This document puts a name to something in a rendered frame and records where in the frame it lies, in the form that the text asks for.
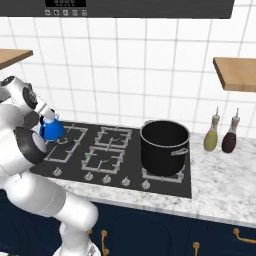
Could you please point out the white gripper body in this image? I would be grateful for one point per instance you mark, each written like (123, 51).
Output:
(47, 113)

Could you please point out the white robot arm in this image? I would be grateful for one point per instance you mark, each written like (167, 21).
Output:
(26, 193)

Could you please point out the blue kettle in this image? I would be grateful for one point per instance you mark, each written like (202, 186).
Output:
(52, 131)

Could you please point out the silver hob knob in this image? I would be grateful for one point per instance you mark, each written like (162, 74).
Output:
(57, 171)
(88, 176)
(106, 179)
(125, 181)
(146, 184)

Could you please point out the black gas hob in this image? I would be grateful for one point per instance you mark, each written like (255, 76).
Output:
(133, 166)

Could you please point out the black cooking pot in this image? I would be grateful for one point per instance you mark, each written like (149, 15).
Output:
(163, 150)

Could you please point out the navy cupboard door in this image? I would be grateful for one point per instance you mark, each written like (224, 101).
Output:
(146, 233)
(20, 233)

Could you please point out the black range hood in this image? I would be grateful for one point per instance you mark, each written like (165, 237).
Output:
(150, 8)

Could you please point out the yellow-green oil bottle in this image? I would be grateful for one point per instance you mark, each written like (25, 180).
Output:
(211, 136)

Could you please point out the dark red vinegar bottle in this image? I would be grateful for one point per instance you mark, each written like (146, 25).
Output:
(229, 139)

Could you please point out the navy drawer front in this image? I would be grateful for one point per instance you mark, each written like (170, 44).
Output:
(223, 240)

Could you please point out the wooden wall shelf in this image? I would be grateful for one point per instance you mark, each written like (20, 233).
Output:
(237, 73)
(11, 57)

